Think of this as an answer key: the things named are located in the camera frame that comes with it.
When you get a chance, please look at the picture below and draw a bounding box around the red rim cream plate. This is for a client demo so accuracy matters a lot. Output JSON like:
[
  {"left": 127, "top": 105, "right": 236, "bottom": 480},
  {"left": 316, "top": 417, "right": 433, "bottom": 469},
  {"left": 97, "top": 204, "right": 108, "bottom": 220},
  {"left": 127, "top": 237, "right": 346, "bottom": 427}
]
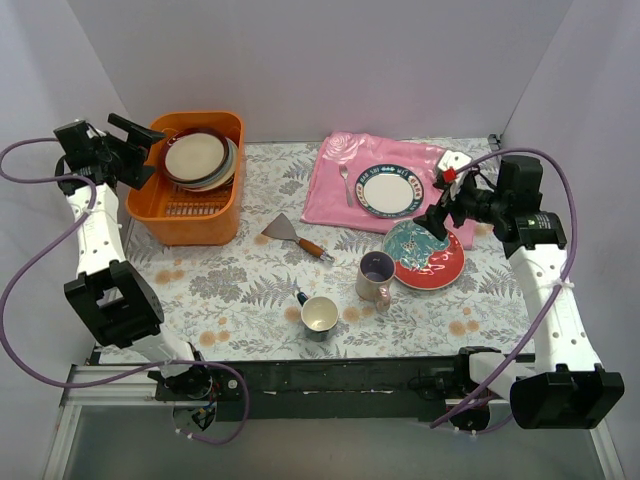
[{"left": 159, "top": 127, "right": 230, "bottom": 185}]

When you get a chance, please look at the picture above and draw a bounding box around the iridescent mug pink handle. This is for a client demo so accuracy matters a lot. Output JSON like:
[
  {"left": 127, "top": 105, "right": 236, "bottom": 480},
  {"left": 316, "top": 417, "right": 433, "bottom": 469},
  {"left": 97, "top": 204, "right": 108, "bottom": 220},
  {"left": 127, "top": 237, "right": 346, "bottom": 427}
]
[{"left": 355, "top": 251, "right": 396, "bottom": 313}]

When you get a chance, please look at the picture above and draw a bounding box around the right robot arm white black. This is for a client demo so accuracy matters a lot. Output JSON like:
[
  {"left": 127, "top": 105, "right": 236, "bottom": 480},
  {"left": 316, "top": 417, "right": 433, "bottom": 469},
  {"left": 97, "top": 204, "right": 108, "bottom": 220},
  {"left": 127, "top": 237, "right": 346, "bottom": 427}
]
[{"left": 414, "top": 149, "right": 625, "bottom": 430}]

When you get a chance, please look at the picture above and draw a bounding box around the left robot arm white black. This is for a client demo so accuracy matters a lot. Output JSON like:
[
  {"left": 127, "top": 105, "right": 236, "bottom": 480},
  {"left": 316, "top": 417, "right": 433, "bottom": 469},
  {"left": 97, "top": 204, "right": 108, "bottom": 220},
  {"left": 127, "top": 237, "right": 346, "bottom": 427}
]
[{"left": 54, "top": 113, "right": 213, "bottom": 400}]

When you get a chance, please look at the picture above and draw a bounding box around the orange plastic dish bin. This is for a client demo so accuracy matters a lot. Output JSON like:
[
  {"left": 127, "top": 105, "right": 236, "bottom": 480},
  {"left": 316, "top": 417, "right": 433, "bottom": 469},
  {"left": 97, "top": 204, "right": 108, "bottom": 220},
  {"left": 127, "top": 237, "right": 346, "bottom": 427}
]
[{"left": 126, "top": 111, "right": 246, "bottom": 246}]

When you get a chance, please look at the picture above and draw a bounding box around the round plate dark green rim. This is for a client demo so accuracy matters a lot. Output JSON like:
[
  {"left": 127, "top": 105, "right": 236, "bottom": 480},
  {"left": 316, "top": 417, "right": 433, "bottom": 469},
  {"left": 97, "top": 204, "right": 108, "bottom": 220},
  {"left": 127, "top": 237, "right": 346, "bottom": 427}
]
[{"left": 355, "top": 164, "right": 425, "bottom": 219}]

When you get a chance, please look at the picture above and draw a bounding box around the pink cloth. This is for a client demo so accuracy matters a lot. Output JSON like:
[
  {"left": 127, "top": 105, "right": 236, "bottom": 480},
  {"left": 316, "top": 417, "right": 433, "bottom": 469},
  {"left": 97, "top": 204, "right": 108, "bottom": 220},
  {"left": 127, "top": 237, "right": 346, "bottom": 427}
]
[{"left": 301, "top": 132, "right": 446, "bottom": 234}]

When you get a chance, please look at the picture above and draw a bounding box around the small silver spoon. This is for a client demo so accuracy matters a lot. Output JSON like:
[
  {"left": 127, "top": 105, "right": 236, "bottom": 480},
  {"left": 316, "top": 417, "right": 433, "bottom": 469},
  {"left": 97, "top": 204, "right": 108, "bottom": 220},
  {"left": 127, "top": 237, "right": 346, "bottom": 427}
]
[{"left": 339, "top": 164, "right": 354, "bottom": 207}]

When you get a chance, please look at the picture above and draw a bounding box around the floral table mat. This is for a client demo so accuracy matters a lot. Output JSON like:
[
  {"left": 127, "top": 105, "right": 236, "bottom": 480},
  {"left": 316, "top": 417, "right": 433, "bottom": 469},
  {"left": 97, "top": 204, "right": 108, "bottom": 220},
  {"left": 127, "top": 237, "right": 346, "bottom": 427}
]
[{"left": 127, "top": 143, "right": 529, "bottom": 361}]

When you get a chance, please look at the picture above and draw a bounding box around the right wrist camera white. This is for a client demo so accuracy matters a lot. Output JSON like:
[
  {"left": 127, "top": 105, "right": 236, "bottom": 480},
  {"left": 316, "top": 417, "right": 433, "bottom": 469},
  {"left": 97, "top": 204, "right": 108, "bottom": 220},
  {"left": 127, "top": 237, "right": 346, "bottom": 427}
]
[{"left": 433, "top": 150, "right": 472, "bottom": 200}]

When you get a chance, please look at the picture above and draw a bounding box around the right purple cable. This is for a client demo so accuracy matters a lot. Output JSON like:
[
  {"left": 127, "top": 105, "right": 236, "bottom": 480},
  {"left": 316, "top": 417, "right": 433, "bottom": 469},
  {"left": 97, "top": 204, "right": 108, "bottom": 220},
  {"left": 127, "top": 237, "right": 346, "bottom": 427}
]
[{"left": 429, "top": 147, "right": 580, "bottom": 435}]

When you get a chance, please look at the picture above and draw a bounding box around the purple cable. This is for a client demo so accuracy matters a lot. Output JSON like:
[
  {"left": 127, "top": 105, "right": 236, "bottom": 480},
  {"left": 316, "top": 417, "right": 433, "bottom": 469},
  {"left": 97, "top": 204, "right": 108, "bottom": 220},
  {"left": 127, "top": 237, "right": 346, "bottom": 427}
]
[
  {"left": 0, "top": 138, "right": 251, "bottom": 445},
  {"left": 429, "top": 147, "right": 580, "bottom": 435}
]

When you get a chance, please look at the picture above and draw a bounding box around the cream cup teal handle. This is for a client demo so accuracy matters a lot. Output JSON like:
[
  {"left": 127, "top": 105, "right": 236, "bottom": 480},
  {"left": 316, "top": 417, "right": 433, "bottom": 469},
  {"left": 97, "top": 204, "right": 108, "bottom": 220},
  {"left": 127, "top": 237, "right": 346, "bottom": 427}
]
[{"left": 296, "top": 291, "right": 339, "bottom": 342}]

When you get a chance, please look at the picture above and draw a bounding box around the metal scraper wooden handle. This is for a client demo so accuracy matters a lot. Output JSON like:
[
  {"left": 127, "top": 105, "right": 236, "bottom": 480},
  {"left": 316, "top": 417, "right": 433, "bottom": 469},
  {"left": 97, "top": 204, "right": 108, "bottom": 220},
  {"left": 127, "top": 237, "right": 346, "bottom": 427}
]
[{"left": 262, "top": 213, "right": 335, "bottom": 263}]

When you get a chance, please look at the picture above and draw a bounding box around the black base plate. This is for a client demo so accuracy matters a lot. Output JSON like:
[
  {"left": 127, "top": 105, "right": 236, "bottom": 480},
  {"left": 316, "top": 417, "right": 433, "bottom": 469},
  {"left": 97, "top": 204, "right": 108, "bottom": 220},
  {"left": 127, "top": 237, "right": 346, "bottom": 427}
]
[{"left": 154, "top": 357, "right": 514, "bottom": 424}]

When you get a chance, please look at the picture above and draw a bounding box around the aluminium frame rail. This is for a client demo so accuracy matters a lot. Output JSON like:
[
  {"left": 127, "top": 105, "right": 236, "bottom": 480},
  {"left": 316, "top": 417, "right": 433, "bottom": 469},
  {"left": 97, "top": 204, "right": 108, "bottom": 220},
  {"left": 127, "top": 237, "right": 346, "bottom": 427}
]
[{"left": 44, "top": 365, "right": 624, "bottom": 479}]

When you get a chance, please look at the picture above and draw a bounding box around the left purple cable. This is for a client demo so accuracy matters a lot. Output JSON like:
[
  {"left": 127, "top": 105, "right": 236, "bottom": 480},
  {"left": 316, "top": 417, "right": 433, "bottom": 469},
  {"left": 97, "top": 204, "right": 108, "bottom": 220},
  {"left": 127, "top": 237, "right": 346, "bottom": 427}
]
[{"left": 0, "top": 138, "right": 251, "bottom": 445}]

